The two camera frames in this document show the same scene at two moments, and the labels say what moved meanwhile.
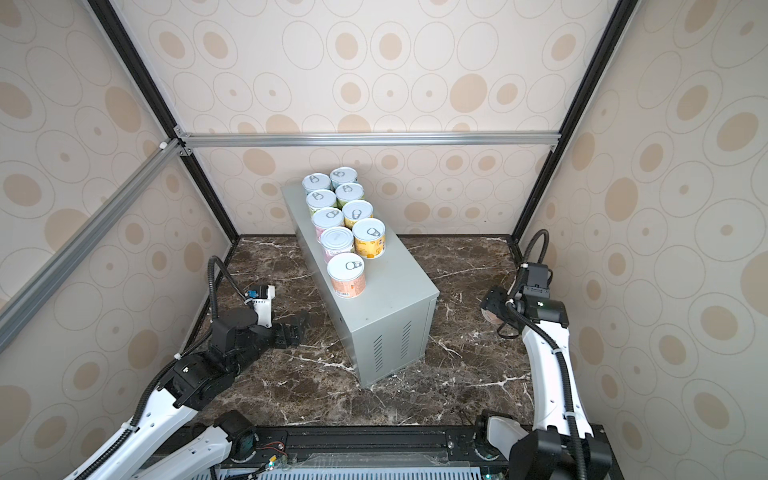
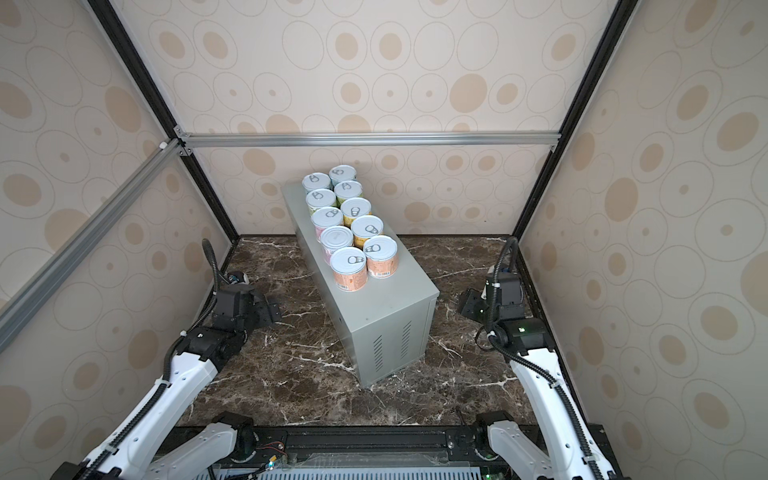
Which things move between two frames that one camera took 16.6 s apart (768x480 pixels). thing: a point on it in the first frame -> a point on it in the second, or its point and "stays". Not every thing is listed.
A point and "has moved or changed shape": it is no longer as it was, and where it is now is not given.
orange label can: (347, 275) stays
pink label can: (335, 240) stays
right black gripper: (496, 299) -> (471, 298)
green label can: (347, 192) stays
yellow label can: (356, 210) stays
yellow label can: (369, 237) has moved or changed shape
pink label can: (326, 217) stays
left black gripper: (284, 337) -> (267, 314)
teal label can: (341, 175) stays
